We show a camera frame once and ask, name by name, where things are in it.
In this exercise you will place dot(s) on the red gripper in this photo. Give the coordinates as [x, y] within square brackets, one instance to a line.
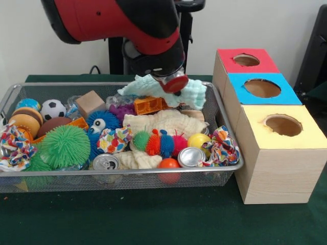
[173, 83]

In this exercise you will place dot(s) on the mint green cloth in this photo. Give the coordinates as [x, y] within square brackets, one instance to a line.
[194, 94]

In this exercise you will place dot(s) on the orange plastic tray block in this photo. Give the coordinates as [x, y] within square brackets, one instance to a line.
[149, 105]

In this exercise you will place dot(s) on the colourful polka-dot cloth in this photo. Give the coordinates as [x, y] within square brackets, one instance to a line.
[220, 148]

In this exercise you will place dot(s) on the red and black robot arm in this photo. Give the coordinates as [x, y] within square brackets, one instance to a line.
[102, 20]

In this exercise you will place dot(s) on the wooden box with three holes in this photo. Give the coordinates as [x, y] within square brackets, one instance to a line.
[276, 173]

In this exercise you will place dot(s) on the cream waffle cloth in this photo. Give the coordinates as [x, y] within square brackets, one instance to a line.
[168, 122]

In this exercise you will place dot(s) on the multicolour spiky caterpillar toy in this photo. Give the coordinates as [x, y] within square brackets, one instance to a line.
[161, 143]

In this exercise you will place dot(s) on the yellow ball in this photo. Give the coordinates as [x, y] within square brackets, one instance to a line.
[198, 141]

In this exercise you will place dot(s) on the crushed silver can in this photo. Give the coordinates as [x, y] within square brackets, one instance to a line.
[191, 157]

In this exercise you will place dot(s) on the blue furry googly-eyed toy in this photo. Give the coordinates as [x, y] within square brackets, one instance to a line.
[99, 125]

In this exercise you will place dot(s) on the small soccer ball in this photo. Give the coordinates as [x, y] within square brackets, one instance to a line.
[52, 109]

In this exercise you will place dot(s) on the large green spiky ball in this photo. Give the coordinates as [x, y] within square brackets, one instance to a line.
[64, 147]

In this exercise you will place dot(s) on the green cloth table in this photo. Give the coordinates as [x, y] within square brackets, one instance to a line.
[153, 219]

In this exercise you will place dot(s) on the black floor stand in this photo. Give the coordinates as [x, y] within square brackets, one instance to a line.
[314, 56]

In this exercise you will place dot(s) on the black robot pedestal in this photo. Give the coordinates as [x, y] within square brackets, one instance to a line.
[186, 35]

